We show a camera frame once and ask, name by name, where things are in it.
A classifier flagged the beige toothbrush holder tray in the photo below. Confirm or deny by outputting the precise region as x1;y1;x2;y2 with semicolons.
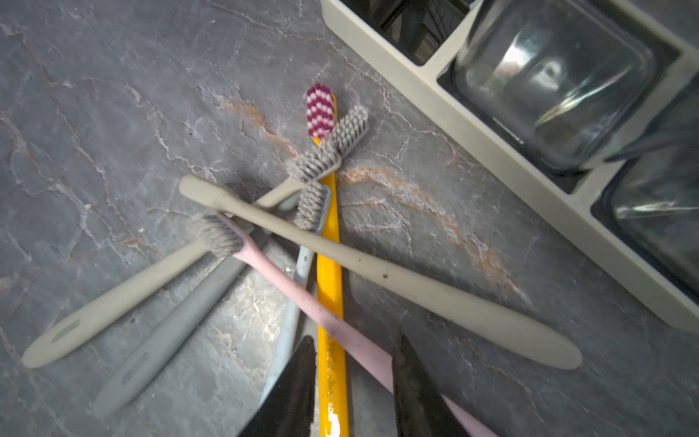
320;1;698;333

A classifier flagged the beige toothbrush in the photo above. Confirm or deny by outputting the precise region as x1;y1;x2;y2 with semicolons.
22;143;343;369
179;175;583;370

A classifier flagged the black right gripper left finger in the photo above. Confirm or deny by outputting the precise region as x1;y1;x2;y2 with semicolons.
238;336;317;437

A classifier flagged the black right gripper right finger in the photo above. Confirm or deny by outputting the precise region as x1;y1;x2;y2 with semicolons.
391;327;470;437

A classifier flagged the yellow toothbrush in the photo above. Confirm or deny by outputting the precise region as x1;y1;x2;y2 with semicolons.
305;84;351;436

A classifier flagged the clear glass cup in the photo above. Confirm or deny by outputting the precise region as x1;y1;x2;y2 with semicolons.
451;1;657;174

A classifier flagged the grey toothbrush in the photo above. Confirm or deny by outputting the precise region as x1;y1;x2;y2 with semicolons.
93;104;369;417

